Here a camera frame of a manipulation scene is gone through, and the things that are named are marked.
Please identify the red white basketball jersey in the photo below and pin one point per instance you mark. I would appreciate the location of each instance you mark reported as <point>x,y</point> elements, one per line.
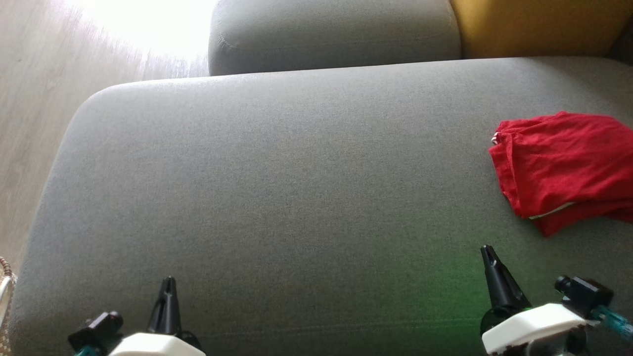
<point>564,158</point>

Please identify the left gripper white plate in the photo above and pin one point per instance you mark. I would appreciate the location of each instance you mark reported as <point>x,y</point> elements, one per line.
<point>153,346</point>

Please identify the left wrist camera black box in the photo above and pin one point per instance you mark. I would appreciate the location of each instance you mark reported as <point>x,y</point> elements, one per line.
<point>96,329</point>

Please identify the yellow sofa cushion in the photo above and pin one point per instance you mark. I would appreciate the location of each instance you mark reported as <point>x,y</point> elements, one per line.
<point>534,24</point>

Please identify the grey sofa seat cushion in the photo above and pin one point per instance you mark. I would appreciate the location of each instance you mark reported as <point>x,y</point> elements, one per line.
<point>296,198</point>

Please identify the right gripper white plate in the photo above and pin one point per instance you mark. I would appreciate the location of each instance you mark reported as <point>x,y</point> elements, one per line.
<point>534,329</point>

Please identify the woven laundry basket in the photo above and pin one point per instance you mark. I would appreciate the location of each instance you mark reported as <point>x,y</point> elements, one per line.
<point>6,296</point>

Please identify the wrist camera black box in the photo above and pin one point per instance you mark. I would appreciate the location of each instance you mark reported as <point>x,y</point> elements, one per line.
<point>96,329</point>
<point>583,294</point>

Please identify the grey sofa back cushion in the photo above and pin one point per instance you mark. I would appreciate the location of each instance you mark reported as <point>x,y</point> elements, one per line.
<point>336,34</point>

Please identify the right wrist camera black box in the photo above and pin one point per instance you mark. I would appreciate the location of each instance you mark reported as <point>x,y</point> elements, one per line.
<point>583,294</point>

